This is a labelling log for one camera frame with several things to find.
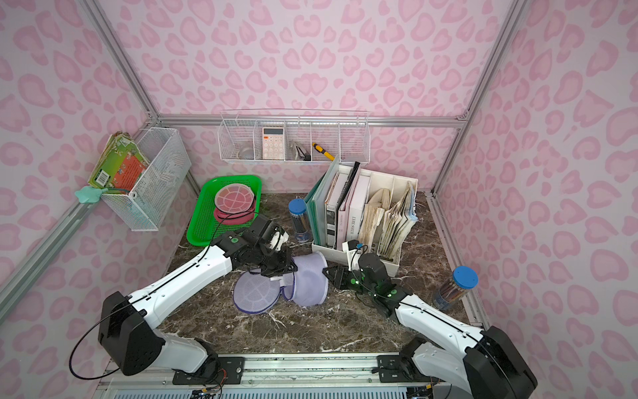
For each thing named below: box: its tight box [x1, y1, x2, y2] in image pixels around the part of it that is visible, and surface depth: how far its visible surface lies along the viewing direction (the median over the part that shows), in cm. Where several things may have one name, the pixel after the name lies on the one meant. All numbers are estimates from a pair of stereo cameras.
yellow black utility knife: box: [312, 142, 336, 162], surface depth 100 cm
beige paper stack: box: [358, 187, 406, 262], surface depth 88 cm
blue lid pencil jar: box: [288, 197, 311, 244], surface depth 92 cm
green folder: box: [304, 155, 340, 247], surface depth 82 cm
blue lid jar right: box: [432, 266, 480, 311], surface depth 73 cm
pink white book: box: [336, 167, 372, 252], surface depth 86 cm
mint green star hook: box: [74, 186, 109, 204], surface depth 64 cm
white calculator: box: [262, 126, 285, 161], surface depth 97 cm
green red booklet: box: [88, 130, 151, 194], surface depth 73 cm
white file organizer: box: [311, 164, 418, 277], surface depth 88 cm
